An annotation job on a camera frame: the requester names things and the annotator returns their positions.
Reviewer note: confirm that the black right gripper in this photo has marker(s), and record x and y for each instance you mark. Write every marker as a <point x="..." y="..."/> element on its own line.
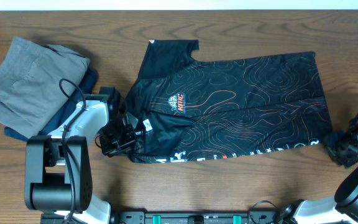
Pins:
<point x="330" y="140"/>

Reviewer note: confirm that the folded grey shorts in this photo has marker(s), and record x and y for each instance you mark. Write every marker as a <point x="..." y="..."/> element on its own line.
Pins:
<point x="34" y="83"/>

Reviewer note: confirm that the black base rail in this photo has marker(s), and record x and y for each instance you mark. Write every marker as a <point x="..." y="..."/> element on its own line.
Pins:
<point x="138" y="217"/>

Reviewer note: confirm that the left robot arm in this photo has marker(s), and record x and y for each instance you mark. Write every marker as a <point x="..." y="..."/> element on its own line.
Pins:
<point x="58" y="179"/>

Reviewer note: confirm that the folded dark blue garment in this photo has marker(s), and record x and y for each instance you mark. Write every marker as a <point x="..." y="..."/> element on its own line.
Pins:
<point x="86" y="85"/>

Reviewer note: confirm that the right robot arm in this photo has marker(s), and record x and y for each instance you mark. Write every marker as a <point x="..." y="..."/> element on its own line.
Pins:
<point x="340" y="208"/>

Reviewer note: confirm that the black patterned sports jersey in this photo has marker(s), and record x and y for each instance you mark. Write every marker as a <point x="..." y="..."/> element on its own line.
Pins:
<point x="189" y="110"/>

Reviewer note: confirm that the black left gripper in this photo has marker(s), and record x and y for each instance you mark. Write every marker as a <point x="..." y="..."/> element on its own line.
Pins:
<point x="128" y="146"/>

